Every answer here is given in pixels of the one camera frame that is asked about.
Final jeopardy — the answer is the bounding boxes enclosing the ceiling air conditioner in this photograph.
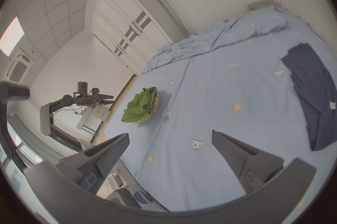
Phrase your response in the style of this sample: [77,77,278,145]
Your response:
[5,48,35,84]

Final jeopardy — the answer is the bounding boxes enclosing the small white table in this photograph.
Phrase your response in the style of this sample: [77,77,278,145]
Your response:
[76,107,111,137]

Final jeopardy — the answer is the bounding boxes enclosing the dark blue T-shirt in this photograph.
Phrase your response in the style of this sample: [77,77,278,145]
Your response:
[281,43,337,152]

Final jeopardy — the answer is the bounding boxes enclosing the ceiling light panel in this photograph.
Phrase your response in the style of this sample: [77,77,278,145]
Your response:
[0,16,26,58]

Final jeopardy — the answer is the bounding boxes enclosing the bed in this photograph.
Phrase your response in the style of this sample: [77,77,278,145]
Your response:
[104,0,337,212]

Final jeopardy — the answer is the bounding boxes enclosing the green shorts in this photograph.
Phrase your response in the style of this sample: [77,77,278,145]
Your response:
[121,87,158,123]

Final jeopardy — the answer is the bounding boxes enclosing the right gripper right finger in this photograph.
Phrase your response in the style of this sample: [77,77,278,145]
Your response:
[212,130,285,195]

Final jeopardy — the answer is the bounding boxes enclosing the round woven basket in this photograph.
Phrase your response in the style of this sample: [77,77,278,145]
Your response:
[131,91,161,125]

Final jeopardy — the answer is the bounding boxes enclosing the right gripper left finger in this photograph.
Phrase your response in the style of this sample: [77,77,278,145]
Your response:
[55,133,130,196]

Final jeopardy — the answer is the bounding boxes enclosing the white wardrobe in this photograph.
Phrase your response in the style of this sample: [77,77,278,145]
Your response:
[92,0,190,76]

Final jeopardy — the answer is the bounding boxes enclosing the window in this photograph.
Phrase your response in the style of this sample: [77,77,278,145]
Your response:
[0,123,36,193]

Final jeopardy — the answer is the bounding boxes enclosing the pale blue quilt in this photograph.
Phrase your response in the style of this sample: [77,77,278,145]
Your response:
[142,5,289,75]

